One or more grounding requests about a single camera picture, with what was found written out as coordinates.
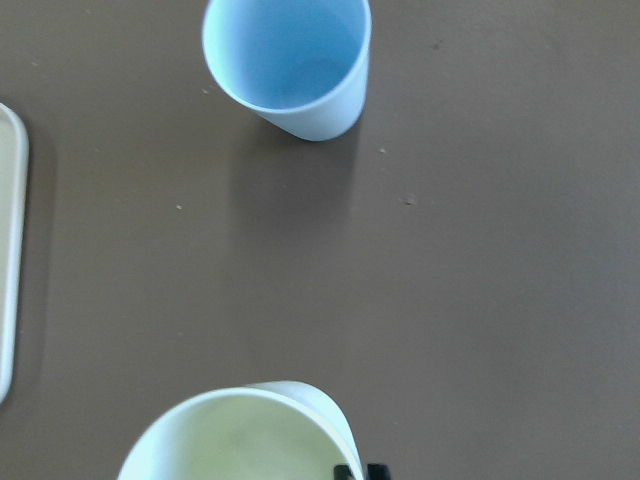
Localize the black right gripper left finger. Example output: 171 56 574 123
333 464 353 480

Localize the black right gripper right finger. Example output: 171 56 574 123
367 463 389 480

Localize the cream white cup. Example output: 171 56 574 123
118 381 366 479

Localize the light blue cup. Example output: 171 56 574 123
201 1 372 141

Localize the cream rabbit tray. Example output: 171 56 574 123
1 104 29 400

